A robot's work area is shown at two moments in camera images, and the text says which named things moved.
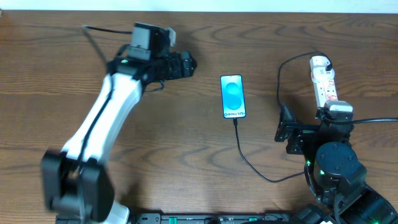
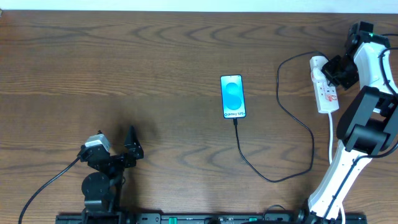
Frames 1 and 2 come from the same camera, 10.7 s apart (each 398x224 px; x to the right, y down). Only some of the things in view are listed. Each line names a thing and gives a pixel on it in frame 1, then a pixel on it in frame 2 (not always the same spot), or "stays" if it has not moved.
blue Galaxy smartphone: [232, 96] stays
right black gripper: [294, 130] -> [337, 69]
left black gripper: [185, 65] -> [116, 159]
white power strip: [323, 81] stays
